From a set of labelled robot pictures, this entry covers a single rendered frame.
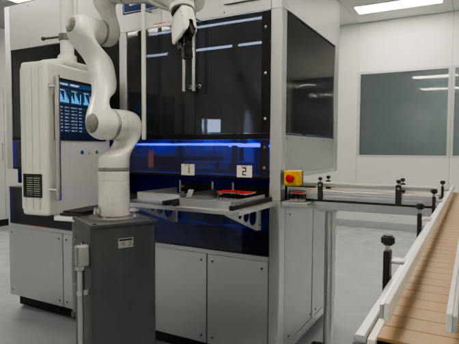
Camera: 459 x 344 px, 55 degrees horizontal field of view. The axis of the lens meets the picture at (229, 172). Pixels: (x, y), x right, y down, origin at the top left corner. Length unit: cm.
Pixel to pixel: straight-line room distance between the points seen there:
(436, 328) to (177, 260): 203
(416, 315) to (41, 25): 298
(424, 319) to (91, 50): 152
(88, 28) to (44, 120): 64
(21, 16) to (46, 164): 142
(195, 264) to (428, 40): 510
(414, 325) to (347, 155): 624
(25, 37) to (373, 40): 486
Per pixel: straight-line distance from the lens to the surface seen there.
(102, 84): 178
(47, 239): 322
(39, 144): 233
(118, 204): 174
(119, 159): 173
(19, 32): 345
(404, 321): 59
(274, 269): 222
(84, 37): 182
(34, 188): 236
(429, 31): 679
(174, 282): 255
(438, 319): 61
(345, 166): 679
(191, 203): 194
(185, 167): 240
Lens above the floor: 113
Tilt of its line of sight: 3 degrees down
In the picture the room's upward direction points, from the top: straight up
